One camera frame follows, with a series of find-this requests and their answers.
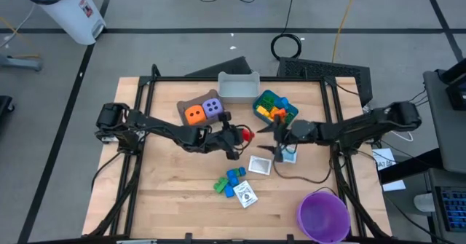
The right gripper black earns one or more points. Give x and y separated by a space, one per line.
298 133

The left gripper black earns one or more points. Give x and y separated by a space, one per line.
218 140

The red plastic block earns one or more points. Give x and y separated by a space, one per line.
248 134

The orange block with stud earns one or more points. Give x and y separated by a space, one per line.
279 113

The bright green plastic block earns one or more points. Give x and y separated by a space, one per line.
290 118
267 100

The yellow long plastic block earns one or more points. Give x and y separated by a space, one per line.
262 110

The small blue plastic block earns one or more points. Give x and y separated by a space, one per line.
242 171

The small green plastic block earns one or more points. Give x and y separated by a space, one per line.
237 172

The light blue rounded block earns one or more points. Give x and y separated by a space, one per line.
282 102

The purple foam die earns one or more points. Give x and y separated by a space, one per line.
212 108

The blue block round stud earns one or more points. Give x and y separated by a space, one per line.
232 177

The orange foam die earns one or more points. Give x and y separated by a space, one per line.
195 114

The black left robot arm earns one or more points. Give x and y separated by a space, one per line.
156 127

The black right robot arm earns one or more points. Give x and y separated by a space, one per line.
364 125

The teal plastic bin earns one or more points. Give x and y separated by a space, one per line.
255 107

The white plastic bin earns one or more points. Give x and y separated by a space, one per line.
239 87

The green stepped plastic block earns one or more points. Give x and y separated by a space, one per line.
220 185

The blue square plastic block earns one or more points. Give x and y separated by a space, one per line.
229 191

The black perforated panel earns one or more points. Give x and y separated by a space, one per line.
320 69

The purple pumpkin bucket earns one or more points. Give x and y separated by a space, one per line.
323 216

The white printed paper label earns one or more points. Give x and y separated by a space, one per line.
384 160

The white paper sheet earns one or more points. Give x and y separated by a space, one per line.
395 185

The white computer mouse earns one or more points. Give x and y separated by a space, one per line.
424 202

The grey side desk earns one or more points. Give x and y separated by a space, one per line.
444 134

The black equipment box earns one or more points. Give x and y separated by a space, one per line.
457 91

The black computer keyboard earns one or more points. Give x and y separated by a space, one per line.
453 209

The white step trash can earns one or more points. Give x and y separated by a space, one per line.
69 11

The grey chair base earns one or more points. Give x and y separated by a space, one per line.
22 62

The black aluminium table frame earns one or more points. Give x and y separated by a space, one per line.
174 78

